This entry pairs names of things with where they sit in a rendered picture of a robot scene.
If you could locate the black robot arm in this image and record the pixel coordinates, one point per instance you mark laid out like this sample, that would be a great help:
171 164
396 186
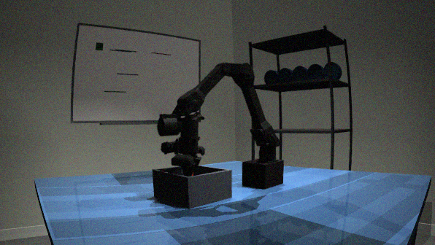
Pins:
262 132

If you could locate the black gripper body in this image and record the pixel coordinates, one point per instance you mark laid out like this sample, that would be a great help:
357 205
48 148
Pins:
189 149

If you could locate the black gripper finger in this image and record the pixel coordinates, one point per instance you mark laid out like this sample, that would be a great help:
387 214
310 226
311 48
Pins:
196 160
188 171

